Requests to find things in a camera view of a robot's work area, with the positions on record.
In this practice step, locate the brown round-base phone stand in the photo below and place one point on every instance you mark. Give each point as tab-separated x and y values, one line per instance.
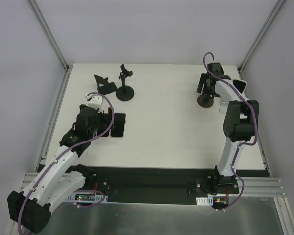
206	99

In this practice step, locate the black folding phone stand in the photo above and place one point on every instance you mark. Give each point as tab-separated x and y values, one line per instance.
104	87

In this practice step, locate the right aluminium table rail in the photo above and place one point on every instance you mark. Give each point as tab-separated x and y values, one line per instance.
257	140

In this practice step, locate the right aluminium frame post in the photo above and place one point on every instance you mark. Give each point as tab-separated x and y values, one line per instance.
262	33

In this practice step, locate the white cable duct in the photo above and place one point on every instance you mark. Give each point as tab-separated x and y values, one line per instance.
93	197
204	201

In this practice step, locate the right white cable duct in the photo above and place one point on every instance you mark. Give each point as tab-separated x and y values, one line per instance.
204	201

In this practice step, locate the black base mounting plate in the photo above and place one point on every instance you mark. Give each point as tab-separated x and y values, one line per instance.
144	185

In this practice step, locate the black round-base phone stand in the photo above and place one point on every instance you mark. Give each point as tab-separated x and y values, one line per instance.
124	93

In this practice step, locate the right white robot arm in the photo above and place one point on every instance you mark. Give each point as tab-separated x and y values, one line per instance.
240	125

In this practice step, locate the pink-case phone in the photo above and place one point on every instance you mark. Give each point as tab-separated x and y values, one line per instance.
105	135
240	85

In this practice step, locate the pink-case phone front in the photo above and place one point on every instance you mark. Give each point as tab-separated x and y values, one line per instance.
105	135

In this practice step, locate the left aluminium frame post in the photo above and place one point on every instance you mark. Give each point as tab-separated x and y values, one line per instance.
49	35

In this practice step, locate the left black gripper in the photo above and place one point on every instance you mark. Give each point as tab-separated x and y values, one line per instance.
108	120

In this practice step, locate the silver-edged phone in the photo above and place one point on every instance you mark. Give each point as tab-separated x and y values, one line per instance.
118	133

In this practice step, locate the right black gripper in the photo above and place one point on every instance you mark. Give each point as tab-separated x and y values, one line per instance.
206	83

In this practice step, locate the left white cable duct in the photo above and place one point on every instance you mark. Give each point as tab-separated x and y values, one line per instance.
93	197

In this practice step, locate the aluminium frame post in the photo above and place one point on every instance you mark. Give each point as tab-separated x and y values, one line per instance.
262	33
49	35

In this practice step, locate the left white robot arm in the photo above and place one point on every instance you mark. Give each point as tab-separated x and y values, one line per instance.
32	207

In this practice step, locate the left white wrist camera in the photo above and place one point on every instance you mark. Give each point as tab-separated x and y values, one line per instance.
95	102

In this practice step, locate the white phone stand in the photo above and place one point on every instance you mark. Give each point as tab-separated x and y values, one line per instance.
223	107

